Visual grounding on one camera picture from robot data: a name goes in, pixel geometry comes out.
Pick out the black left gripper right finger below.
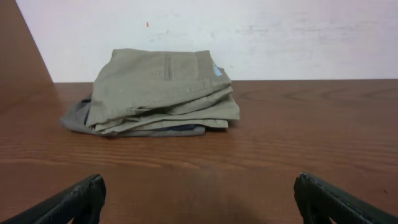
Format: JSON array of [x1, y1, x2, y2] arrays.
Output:
[[294, 172, 397, 224]]

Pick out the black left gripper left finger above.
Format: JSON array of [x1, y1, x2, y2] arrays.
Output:
[[2, 174, 106, 224]]

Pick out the folded grey garment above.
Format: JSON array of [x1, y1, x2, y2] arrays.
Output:
[[60, 94, 206, 138]]

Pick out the folded khaki trousers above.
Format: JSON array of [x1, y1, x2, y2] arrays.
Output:
[[86, 49, 239, 135]]

